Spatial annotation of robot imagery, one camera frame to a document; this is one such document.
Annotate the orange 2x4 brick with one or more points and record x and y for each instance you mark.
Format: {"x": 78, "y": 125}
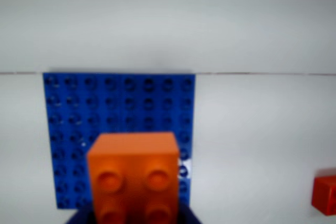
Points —
{"x": 134, "y": 161}

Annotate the red 2x4 brick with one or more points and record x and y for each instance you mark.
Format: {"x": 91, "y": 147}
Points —
{"x": 325, "y": 195}

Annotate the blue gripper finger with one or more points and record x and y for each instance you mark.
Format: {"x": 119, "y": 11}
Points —
{"x": 189, "y": 217}
{"x": 82, "y": 218}

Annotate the blue 8x8 studded baseplate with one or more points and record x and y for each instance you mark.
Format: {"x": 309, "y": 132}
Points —
{"x": 118, "y": 103}

